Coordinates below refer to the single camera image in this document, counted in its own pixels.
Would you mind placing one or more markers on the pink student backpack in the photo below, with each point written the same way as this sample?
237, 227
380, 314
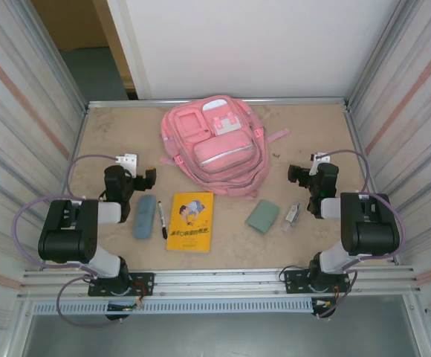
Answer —
215, 156

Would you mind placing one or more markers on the blue pencil case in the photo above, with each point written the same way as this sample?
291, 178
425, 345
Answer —
143, 217

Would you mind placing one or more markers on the aluminium mounting rail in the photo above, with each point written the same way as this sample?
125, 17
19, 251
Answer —
219, 277

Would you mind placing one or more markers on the green wallet notebook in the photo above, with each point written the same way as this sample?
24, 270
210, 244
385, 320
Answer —
262, 217

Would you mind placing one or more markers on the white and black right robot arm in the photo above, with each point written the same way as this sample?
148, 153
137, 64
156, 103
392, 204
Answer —
371, 234

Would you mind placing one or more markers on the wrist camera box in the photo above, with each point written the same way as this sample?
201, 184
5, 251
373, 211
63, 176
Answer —
128, 161
314, 169

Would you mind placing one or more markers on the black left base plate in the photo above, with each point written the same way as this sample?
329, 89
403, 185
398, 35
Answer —
145, 284

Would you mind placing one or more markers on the black marker pen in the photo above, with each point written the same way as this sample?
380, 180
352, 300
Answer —
162, 219

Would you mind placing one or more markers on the yellow book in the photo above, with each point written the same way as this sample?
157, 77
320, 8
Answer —
189, 230

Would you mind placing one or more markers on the aluminium side rail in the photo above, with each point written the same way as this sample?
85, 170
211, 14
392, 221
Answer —
361, 148

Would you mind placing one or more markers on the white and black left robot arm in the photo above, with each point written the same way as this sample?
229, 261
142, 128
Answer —
59, 241

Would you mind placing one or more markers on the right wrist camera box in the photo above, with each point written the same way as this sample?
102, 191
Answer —
314, 169

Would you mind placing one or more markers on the white door frame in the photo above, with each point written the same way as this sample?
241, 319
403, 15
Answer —
126, 48

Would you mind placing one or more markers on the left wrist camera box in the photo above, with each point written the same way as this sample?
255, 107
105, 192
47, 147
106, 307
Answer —
128, 161

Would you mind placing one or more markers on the aluminium table edge rail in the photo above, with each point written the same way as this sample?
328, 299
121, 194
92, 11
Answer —
293, 100

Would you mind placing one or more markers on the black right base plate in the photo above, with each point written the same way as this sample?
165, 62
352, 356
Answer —
293, 282

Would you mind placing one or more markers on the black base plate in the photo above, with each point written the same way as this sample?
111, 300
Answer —
293, 282
145, 284

